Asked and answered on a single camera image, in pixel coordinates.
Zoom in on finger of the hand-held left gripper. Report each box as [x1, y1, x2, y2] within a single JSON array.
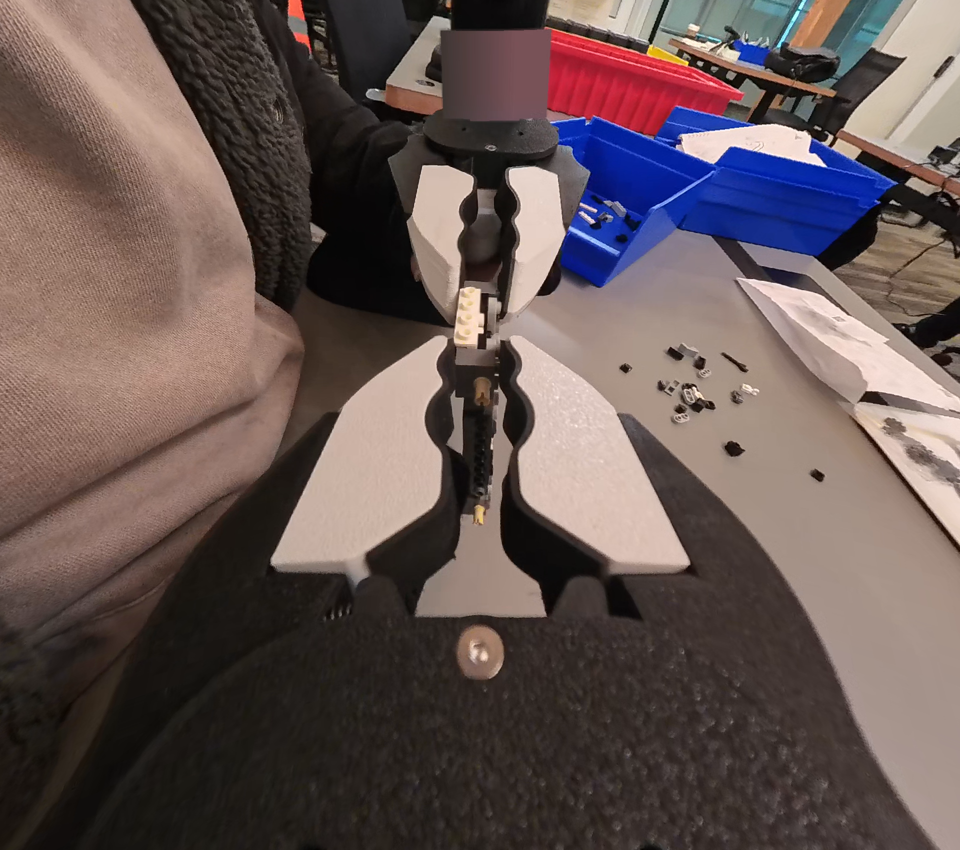
[[501, 167, 564, 319], [407, 165, 476, 328]]

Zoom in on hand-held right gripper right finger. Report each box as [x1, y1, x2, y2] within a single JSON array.
[[504, 337, 691, 612]]

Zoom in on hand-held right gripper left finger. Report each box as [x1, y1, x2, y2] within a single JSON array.
[[270, 336, 461, 612]]

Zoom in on dark toy brick assembly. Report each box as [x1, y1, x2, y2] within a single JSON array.
[[448, 280, 502, 528]]

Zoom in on grey desk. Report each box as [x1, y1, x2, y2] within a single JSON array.
[[285, 231, 960, 850]]

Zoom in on wooden-edged side table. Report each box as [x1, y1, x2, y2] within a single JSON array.
[[386, 17, 451, 116]]

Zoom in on blue storage bin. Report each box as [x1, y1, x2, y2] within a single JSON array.
[[555, 118, 717, 287]]

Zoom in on scattered small toy bricks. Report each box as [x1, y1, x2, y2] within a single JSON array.
[[618, 343, 826, 483]]

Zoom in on red storage bin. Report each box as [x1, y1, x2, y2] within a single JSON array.
[[547, 28, 744, 138]]

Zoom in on row of black boxes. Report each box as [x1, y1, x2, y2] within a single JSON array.
[[547, 17, 650, 52]]

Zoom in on orange traffic cone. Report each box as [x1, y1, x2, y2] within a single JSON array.
[[287, 0, 316, 59]]

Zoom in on white paper sheets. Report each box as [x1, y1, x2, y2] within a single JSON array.
[[678, 124, 830, 168]]

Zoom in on blue plastic bin, far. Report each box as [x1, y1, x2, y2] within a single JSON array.
[[656, 107, 897, 258]]

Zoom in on white printed paper bag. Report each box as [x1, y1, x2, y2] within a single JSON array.
[[736, 278, 960, 416]]

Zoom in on person's black fleece jacket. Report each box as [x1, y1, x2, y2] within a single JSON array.
[[0, 0, 312, 791]]

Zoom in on black backpack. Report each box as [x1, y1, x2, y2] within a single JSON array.
[[817, 205, 882, 271]]

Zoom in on black duffel bag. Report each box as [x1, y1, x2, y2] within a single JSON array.
[[763, 42, 843, 84]]

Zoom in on person's beige shirt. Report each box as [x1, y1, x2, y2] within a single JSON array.
[[0, 0, 305, 716]]

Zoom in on clear bag of black gears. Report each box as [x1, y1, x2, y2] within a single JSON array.
[[855, 403, 960, 528]]

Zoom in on black office chair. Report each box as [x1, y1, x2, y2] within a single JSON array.
[[765, 47, 909, 138]]

